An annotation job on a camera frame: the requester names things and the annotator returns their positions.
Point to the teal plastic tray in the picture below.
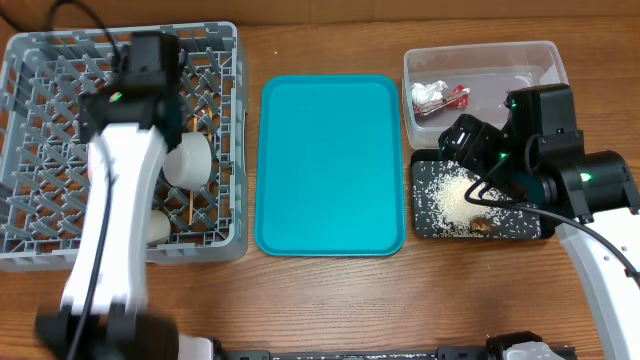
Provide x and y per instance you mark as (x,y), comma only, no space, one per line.
(330,179)

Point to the clear plastic bin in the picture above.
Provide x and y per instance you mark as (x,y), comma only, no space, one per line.
(489,71)

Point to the grey bowl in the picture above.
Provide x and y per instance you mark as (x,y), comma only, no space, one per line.
(189,165)

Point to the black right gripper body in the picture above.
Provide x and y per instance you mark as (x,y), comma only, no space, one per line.
(463,142)

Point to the grey dishwasher rack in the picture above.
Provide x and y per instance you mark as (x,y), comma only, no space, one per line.
(44,176)

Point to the white tissue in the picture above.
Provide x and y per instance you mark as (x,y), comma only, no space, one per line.
(423,94)

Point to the wooden chopstick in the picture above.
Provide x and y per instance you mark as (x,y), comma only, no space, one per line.
(191,193)
(210,126)

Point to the black tray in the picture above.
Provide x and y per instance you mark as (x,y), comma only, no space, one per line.
(500,225)

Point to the white paper cup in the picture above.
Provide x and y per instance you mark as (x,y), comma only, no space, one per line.
(159,228)

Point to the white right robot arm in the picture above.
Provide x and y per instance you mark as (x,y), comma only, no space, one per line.
(537,163)

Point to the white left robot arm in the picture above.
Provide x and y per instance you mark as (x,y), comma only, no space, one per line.
(128,126)

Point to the red snack wrapper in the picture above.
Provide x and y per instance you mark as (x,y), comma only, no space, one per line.
(456,98)

